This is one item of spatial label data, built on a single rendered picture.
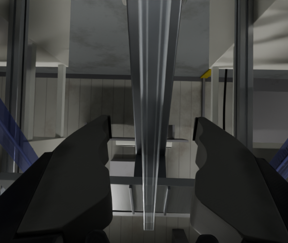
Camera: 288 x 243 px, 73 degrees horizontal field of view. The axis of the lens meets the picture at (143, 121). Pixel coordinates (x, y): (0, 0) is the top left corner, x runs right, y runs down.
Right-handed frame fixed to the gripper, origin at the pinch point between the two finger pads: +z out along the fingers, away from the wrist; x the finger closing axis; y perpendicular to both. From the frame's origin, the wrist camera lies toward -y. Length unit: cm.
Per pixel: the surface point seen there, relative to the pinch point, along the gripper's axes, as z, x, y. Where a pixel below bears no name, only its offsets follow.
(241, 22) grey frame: 55, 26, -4
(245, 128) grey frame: 40, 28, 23
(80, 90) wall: 317, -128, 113
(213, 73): 89, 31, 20
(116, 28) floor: 193, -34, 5
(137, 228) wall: 198, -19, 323
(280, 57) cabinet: 78, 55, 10
